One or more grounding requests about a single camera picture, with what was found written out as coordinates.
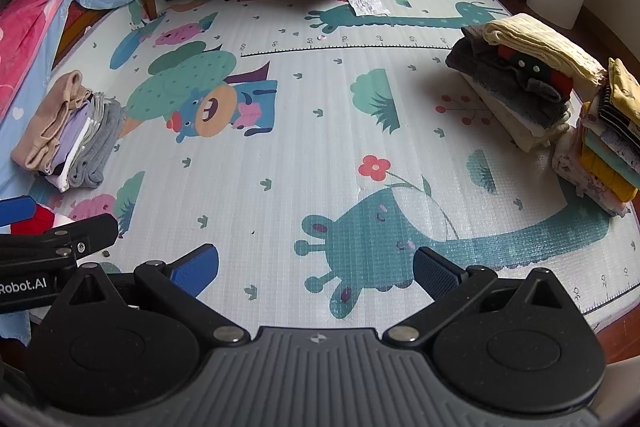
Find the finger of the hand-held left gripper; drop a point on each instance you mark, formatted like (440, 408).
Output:
(85, 229)
(15, 211)

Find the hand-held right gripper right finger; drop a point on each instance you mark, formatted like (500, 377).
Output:
(435, 274)

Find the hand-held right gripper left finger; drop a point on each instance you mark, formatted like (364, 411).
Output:
(195, 272)

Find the cream quilted garment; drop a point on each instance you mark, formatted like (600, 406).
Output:
(540, 39)

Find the stack of small folded clothes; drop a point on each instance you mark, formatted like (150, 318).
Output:
(600, 147)

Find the red cloth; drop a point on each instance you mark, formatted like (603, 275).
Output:
(32, 219)

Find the white folded garment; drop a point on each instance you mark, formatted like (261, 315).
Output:
(65, 179)

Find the beige folded garment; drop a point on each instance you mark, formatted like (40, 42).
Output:
(50, 122)

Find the lavender folded garment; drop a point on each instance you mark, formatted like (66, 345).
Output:
(72, 132)

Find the off-white folded garment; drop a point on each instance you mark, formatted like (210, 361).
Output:
(505, 117)

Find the pink floral blanket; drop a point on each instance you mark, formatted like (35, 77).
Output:
(30, 22)

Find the cartoon printed play mat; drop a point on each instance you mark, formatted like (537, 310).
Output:
(310, 107)

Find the dark grey folded garment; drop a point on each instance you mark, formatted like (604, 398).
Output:
(480, 62)

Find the red green sweater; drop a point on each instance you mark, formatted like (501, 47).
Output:
(560, 82)

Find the mustard printed garment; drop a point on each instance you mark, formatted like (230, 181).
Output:
(625, 92)

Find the white paper sheet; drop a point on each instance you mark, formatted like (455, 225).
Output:
(369, 4)

